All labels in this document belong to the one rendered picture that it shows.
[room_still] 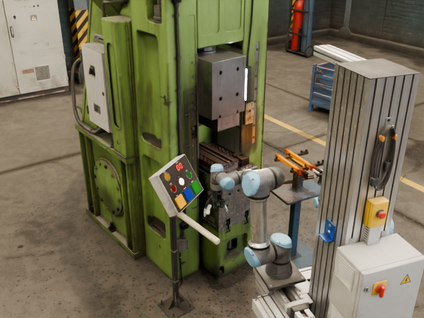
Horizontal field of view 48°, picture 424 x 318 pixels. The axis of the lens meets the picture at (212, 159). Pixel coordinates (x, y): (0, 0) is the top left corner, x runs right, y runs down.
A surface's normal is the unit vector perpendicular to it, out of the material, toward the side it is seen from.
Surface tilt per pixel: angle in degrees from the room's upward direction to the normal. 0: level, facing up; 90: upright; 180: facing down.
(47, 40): 90
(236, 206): 90
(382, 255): 0
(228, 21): 90
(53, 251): 0
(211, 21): 90
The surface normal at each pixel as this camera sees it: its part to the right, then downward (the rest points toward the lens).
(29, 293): 0.00, -0.90
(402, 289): 0.33, 0.42
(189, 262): 0.62, 0.35
